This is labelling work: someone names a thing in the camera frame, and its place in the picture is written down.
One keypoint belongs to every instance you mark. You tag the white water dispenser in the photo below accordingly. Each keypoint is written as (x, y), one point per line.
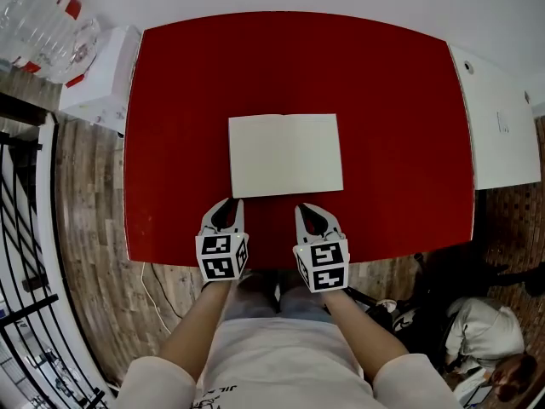
(106, 79)

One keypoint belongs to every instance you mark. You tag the white desk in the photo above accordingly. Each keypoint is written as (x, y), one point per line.
(498, 156)

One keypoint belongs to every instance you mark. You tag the large clear water bottle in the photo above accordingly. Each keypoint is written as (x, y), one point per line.
(38, 32)

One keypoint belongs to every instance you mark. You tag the person's white t-shirt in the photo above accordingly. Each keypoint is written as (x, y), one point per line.
(281, 364)

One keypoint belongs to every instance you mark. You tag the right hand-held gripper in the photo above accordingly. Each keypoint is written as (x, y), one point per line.
(325, 264)

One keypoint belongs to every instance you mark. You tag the red tablecloth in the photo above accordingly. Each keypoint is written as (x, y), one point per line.
(383, 122)

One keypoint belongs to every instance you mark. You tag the person's right forearm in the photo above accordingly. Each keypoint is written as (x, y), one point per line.
(362, 339)

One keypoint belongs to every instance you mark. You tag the person's jeans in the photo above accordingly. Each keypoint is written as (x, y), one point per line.
(298, 307)

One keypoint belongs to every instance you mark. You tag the person's left forearm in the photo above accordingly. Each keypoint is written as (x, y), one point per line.
(196, 330)

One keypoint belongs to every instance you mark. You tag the black chair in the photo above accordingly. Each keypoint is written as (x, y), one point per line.
(523, 277)

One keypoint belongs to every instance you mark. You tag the notebook with blue cover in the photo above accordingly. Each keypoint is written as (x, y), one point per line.
(285, 156)

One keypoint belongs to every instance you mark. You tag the small white desk device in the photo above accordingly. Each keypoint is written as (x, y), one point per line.
(503, 122)

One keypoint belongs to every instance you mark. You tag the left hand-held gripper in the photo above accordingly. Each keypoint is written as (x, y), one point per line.
(221, 256)

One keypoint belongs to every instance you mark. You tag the black metal railing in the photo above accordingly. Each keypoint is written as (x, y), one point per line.
(25, 237)

